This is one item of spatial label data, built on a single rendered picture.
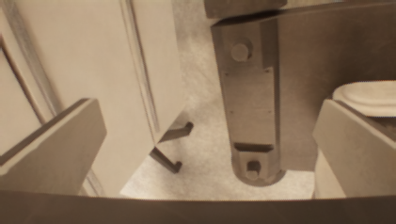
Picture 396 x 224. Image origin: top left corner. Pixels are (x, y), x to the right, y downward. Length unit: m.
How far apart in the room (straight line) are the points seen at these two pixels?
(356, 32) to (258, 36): 0.20
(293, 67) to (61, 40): 0.45
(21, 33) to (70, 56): 0.06
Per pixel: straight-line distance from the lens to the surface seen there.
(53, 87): 0.28
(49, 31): 0.28
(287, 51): 0.51
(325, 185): 0.30
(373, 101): 0.42
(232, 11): 0.47
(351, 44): 0.53
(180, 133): 0.85
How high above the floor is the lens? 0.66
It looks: 52 degrees down
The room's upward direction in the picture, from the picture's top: 148 degrees counter-clockwise
